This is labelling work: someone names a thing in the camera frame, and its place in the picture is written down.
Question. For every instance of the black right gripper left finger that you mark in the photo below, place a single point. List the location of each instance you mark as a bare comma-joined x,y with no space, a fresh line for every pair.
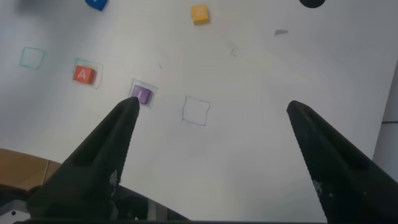
93,171

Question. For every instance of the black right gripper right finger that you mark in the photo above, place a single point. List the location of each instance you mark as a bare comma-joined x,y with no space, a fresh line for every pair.
342,174

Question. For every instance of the yellow N letter block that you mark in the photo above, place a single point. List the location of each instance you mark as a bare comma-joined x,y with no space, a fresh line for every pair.
200,14

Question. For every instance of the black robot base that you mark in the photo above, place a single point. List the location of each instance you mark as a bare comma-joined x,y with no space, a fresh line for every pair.
136,205

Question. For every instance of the purple I letter block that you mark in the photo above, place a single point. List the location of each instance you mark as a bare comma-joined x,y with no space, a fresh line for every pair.
143,92

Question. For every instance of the orange A letter block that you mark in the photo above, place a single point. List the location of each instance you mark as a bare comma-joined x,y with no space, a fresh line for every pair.
83,74

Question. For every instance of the blue W letter block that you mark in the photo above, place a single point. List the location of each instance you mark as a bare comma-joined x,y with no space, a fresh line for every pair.
97,4

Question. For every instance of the black round table grommet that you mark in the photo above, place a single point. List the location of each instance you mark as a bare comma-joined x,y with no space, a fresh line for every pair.
311,3

